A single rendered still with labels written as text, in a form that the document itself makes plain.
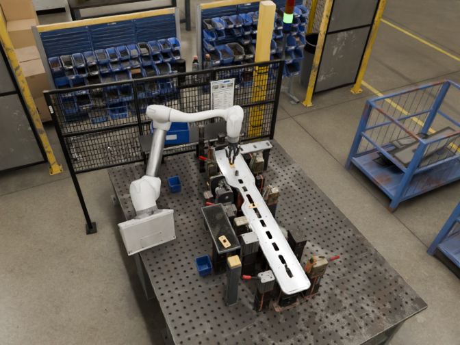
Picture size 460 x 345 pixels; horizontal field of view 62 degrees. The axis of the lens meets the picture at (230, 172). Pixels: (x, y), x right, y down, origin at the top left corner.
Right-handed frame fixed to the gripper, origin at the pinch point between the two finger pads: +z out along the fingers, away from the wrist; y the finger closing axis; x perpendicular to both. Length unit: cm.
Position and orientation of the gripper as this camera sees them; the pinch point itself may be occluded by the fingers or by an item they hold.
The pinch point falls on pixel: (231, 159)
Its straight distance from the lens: 302.3
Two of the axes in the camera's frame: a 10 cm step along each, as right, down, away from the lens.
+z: -0.4, 7.3, 6.8
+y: -9.4, 2.0, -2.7
